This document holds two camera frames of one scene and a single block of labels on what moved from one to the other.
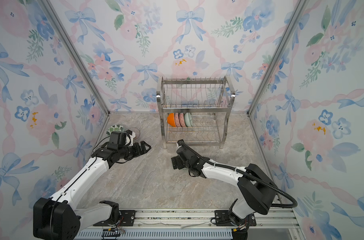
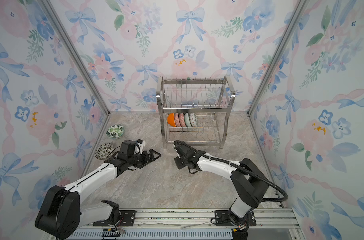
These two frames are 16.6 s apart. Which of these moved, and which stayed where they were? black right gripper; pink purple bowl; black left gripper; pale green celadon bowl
Moved: black left gripper
Stayed: black right gripper; pink purple bowl; pale green celadon bowl
